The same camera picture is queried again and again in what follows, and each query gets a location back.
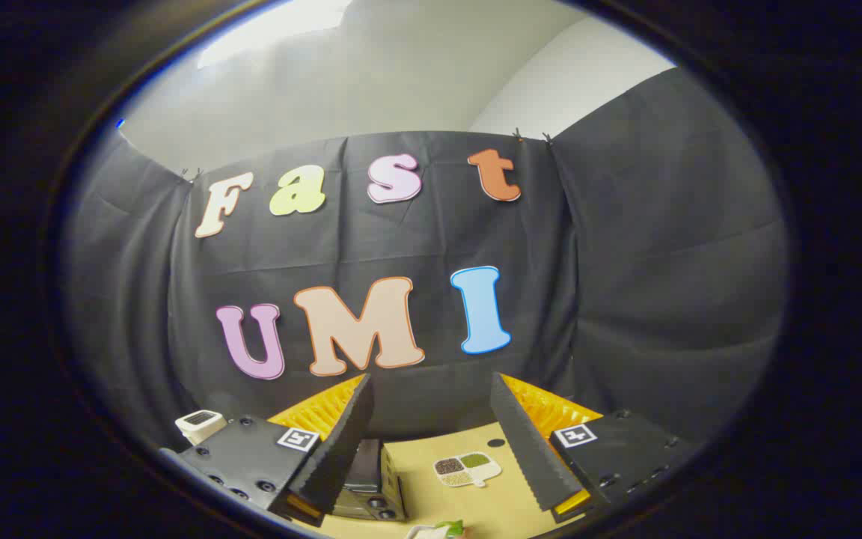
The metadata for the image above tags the lettuce sandwich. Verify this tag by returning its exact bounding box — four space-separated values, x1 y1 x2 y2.
409 520 468 539

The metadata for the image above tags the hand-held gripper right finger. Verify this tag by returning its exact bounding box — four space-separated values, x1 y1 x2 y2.
489 371 703 525

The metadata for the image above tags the white pop-up toaster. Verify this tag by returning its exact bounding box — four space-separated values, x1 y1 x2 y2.
175 409 227 445

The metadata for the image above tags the black toaster oven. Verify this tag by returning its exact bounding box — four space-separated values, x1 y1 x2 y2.
330 438 408 523

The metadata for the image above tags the white divided dish of beans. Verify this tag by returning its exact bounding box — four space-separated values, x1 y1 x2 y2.
433 451 502 489

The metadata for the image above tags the black backdrop cloth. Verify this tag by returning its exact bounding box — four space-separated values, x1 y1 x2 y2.
61 67 789 454

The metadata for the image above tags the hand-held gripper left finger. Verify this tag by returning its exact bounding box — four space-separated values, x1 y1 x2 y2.
160 373 376 529

